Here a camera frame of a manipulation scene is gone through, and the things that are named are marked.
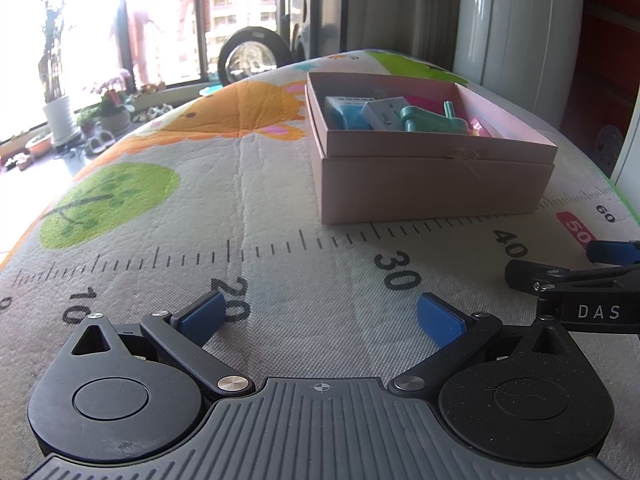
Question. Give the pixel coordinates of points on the black perforated disc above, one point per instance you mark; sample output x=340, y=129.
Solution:
x=607, y=147

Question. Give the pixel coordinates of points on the grey slipper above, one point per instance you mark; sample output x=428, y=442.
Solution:
x=92, y=146
x=106, y=139

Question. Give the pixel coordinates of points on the pink cardboard box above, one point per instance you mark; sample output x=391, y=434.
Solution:
x=425, y=190

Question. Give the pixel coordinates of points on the blue and white packet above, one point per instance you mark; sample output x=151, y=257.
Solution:
x=345, y=115

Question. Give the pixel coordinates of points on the small green potted plant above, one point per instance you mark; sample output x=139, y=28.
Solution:
x=87, y=127

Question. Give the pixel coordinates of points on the potted pink orchid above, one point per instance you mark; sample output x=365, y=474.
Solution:
x=115, y=120

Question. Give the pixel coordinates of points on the grey curtain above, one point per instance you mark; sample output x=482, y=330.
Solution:
x=520, y=35

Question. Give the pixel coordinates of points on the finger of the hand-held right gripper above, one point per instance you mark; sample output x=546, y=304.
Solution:
x=575, y=277
x=610, y=251

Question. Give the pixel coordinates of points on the blue basin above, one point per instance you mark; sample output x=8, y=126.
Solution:
x=211, y=90

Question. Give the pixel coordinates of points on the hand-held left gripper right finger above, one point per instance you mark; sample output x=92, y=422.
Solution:
x=442, y=320

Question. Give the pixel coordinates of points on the white appliance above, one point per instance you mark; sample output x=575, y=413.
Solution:
x=320, y=20

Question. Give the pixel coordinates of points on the printed play mat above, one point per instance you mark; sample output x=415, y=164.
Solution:
x=200, y=240

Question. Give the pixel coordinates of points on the grey and green toy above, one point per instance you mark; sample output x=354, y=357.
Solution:
x=385, y=115

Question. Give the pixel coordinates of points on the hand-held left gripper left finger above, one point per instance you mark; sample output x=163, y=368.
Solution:
x=202, y=315

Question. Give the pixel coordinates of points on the row of small shoes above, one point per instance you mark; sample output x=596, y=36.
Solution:
x=155, y=112

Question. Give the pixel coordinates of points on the tall plant in white pot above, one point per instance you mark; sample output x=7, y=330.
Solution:
x=62, y=120

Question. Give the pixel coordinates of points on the teal plastic toy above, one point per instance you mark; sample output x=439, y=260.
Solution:
x=425, y=100

